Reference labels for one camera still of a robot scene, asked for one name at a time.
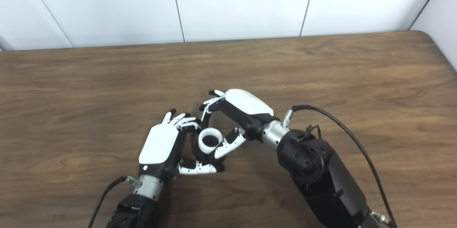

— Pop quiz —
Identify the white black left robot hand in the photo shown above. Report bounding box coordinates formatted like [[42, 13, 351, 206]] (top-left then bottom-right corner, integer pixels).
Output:
[[139, 108, 225, 186]]

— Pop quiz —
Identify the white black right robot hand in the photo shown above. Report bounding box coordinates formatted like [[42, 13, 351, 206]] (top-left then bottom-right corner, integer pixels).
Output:
[[199, 89, 277, 159]]

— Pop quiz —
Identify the round black plastic part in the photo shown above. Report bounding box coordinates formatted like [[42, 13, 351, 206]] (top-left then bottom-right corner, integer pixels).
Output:
[[193, 130, 229, 166]]

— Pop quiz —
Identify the white plastic ring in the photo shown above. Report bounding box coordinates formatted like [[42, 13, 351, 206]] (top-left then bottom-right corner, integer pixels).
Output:
[[198, 128, 224, 154]]

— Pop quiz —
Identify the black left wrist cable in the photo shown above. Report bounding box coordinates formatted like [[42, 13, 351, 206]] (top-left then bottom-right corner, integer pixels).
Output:
[[87, 175, 142, 228]]

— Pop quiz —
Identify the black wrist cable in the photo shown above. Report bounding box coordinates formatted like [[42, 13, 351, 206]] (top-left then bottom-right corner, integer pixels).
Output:
[[282, 105, 398, 228], [87, 175, 142, 228]]

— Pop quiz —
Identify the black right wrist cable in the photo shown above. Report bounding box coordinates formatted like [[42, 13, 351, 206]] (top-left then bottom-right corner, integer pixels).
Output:
[[282, 105, 398, 228]]

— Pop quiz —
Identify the grey wall corner post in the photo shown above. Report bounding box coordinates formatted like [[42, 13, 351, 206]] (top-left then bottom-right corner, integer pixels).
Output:
[[0, 35, 15, 51]]

